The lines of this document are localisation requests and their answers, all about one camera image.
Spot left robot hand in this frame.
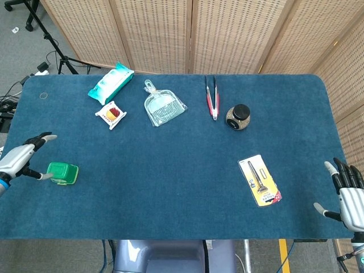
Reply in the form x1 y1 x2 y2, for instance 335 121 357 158
0 131 57 181

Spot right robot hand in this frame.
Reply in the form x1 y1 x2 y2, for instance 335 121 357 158
313 158 364 231

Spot green box with yellow lid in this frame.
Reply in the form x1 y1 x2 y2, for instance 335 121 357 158
46 162 79 187

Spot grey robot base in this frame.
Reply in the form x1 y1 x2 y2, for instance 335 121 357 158
113 239 237 273

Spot clear green dustpan in bag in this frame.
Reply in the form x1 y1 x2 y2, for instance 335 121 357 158
143 79 188 127

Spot yellow floor tape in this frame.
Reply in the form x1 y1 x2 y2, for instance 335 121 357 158
278 238 291 273

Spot razor in yellow blister pack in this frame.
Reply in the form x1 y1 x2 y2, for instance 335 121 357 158
238 154 283 208

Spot white snack packet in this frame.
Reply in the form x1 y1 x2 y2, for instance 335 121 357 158
94 101 127 131

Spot silver table leg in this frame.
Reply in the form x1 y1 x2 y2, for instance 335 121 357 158
243 239 251 273

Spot teal wet wipes pack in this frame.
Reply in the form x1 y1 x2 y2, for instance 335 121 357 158
87 61 135 105

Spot black tripod stand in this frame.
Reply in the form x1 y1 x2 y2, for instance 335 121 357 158
24 0 102 75

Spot black chair base with casters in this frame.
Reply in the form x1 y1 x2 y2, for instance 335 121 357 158
4 0 40 32

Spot glass jar with black lid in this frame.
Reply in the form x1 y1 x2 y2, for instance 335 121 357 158
225 104 251 132

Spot blue table mat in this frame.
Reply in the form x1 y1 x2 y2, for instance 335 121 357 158
0 74 352 240

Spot red steel tongs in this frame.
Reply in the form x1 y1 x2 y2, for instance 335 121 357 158
204 75 220 121

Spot woven folding screen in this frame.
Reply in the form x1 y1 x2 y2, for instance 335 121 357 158
39 0 364 271

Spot black cable bundle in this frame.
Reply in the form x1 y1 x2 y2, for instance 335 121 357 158
0 75 32 116

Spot blue cable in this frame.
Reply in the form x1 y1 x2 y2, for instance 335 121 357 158
101 239 111 273

